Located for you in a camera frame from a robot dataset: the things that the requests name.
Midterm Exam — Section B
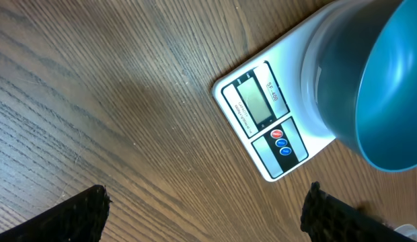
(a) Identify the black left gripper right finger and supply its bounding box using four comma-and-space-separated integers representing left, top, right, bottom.
300, 181, 414, 242

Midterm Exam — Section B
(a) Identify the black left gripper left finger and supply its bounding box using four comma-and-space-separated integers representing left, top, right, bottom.
0, 185, 112, 242

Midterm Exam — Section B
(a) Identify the white digital kitchen scale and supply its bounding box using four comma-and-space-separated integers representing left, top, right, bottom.
211, 0, 374, 183

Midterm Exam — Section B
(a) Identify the blue bowl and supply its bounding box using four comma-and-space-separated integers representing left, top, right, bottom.
316, 0, 417, 172

